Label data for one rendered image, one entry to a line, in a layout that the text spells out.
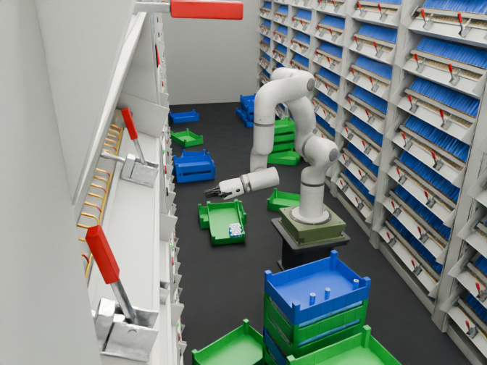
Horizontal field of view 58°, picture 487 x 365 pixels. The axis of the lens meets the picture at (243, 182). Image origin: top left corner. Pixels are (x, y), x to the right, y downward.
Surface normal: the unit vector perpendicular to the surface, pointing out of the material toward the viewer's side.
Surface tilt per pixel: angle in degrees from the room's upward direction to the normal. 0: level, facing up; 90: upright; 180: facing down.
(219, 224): 18
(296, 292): 0
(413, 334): 0
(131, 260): 23
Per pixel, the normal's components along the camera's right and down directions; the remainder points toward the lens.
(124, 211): 0.38, -0.87
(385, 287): 0.00, -0.91
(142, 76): 0.17, 0.41
